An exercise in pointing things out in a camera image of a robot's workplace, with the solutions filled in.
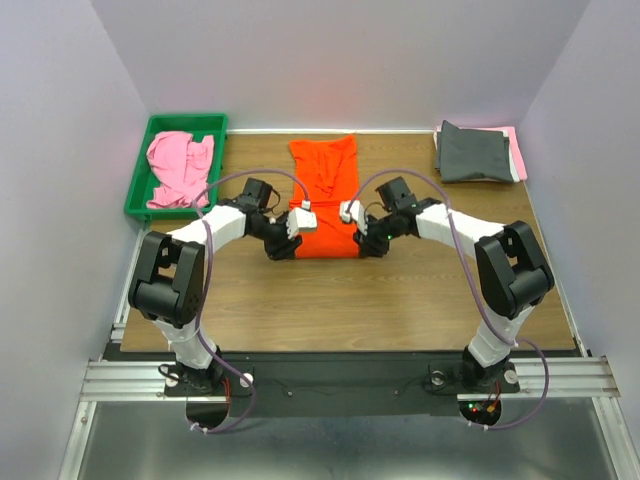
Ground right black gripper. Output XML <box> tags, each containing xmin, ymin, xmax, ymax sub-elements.
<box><xmin>353</xmin><ymin>211</ymin><xmax>401</xmax><ymax>258</ymax></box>

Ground orange t shirt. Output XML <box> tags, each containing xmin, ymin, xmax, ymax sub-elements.
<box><xmin>289</xmin><ymin>135</ymin><xmax>359</xmax><ymax>260</ymax></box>

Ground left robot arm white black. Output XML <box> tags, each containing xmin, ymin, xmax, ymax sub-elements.
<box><xmin>128</xmin><ymin>178</ymin><xmax>317</xmax><ymax>394</ymax></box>

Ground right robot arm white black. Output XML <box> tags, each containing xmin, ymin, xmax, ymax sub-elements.
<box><xmin>339</xmin><ymin>177</ymin><xmax>555</xmax><ymax>390</ymax></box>

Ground pink crumpled t shirt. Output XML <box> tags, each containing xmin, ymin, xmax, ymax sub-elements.
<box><xmin>146</xmin><ymin>131</ymin><xmax>215</xmax><ymax>210</ymax></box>

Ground dark grey folded t shirt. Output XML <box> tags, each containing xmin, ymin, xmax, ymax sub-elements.
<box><xmin>436</xmin><ymin>120</ymin><xmax>514</xmax><ymax>183</ymax></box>

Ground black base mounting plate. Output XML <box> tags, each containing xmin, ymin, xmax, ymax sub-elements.
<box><xmin>158</xmin><ymin>351</ymin><xmax>520</xmax><ymax>428</ymax></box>

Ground green plastic bin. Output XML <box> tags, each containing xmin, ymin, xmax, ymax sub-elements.
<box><xmin>124</xmin><ymin>113</ymin><xmax>228</xmax><ymax>220</ymax></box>

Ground pink folded t shirt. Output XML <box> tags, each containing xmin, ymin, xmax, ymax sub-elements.
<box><xmin>503</xmin><ymin>126</ymin><xmax>528</xmax><ymax>183</ymax></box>

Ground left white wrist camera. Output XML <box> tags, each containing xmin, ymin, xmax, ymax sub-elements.
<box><xmin>286</xmin><ymin>207</ymin><xmax>318</xmax><ymax>239</ymax></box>

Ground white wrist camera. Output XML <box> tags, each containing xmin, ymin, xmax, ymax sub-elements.
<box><xmin>286</xmin><ymin>207</ymin><xmax>318</xmax><ymax>239</ymax></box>
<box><xmin>339</xmin><ymin>200</ymin><xmax>368</xmax><ymax>235</ymax></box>

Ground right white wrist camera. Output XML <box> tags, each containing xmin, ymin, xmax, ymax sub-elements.
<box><xmin>339</xmin><ymin>200</ymin><xmax>368</xmax><ymax>235</ymax></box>

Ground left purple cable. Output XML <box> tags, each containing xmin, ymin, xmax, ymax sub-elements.
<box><xmin>189</xmin><ymin>168</ymin><xmax>312</xmax><ymax>435</ymax></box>

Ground aluminium rail frame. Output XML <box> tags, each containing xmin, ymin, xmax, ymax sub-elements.
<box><xmin>62</xmin><ymin>238</ymin><xmax>639</xmax><ymax>479</ymax></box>

